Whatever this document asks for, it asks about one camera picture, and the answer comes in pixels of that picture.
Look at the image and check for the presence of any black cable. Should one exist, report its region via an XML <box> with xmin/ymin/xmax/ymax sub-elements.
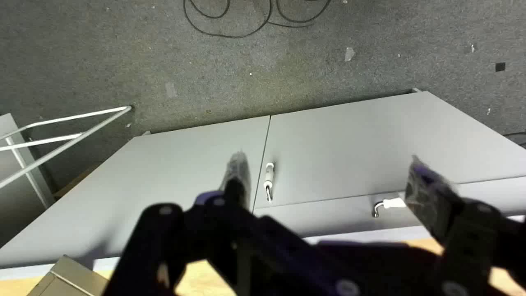
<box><xmin>183</xmin><ymin>0</ymin><xmax>332</xmax><ymax>39</ymax></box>

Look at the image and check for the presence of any white and silver long handle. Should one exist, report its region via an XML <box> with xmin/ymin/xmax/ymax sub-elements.
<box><xmin>264</xmin><ymin>162</ymin><xmax>275</xmax><ymax>203</ymax></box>

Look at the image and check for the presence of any white and silver drawer handle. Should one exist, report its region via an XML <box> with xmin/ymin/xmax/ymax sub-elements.
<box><xmin>372</xmin><ymin>197</ymin><xmax>407</xmax><ymax>218</ymax></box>

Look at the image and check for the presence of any grey cabinet door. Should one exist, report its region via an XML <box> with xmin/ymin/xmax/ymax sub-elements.
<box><xmin>0</xmin><ymin>116</ymin><xmax>270</xmax><ymax>268</ymax></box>

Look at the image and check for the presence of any grey cabinet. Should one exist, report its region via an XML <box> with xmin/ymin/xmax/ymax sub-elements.
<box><xmin>0</xmin><ymin>88</ymin><xmax>526</xmax><ymax>296</ymax></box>

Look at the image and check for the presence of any shallow grey drawer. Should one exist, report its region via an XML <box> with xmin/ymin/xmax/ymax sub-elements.
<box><xmin>253</xmin><ymin>177</ymin><xmax>526</xmax><ymax>239</ymax></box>

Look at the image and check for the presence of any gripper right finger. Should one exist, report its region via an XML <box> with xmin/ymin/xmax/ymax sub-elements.
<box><xmin>405</xmin><ymin>155</ymin><xmax>526</xmax><ymax>296</ymax></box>

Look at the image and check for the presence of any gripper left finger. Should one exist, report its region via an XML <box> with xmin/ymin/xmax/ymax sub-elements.
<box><xmin>103</xmin><ymin>151</ymin><xmax>264</xmax><ymax>296</ymax></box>

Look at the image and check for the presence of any large grey drawer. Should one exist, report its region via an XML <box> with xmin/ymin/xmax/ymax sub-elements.
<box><xmin>254</xmin><ymin>91</ymin><xmax>526</xmax><ymax>209</ymax></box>

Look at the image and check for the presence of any tan box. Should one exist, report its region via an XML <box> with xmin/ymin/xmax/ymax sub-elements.
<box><xmin>27</xmin><ymin>255</ymin><xmax>109</xmax><ymax>296</ymax></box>

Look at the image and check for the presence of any white metal frame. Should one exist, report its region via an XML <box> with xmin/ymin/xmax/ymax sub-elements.
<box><xmin>0</xmin><ymin>106</ymin><xmax>132</xmax><ymax>208</ymax></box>

